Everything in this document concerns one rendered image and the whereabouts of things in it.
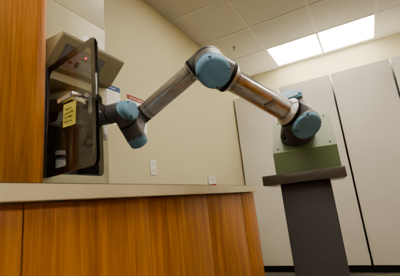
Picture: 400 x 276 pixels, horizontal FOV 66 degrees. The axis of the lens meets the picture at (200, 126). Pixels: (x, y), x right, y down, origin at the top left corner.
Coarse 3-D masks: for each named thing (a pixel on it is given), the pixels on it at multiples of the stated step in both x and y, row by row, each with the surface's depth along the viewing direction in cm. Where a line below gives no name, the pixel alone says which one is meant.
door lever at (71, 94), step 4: (72, 92) 88; (76, 92) 89; (64, 96) 90; (68, 96) 89; (72, 96) 88; (76, 96) 89; (80, 96) 90; (84, 96) 91; (88, 96) 91; (60, 100) 92; (64, 100) 91; (68, 100) 91; (84, 100) 92
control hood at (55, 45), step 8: (64, 32) 110; (48, 40) 114; (56, 40) 111; (64, 40) 112; (72, 40) 114; (80, 40) 117; (48, 48) 113; (56, 48) 111; (48, 56) 112; (56, 56) 113; (104, 56) 128; (112, 56) 131; (48, 64) 113; (104, 64) 130; (112, 64) 133; (120, 64) 136; (104, 72) 132; (112, 72) 136; (104, 80) 135; (112, 80) 138
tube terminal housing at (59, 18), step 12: (48, 0) 122; (48, 12) 120; (60, 12) 126; (72, 12) 132; (48, 24) 119; (60, 24) 124; (72, 24) 130; (84, 24) 136; (48, 36) 118; (96, 36) 142; (108, 168) 131; (48, 180) 105; (60, 180) 109; (72, 180) 114; (84, 180) 119; (96, 180) 124; (108, 180) 130
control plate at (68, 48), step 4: (68, 44) 114; (64, 48) 114; (68, 48) 115; (72, 48) 116; (64, 52) 114; (68, 52) 116; (60, 56) 114; (100, 60) 127; (100, 64) 128; (100, 68) 130
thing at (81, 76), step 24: (48, 72) 110; (72, 72) 100; (96, 72) 92; (48, 96) 108; (96, 96) 90; (48, 120) 105; (96, 120) 88; (48, 144) 103; (72, 144) 94; (96, 144) 86; (48, 168) 101; (72, 168) 92
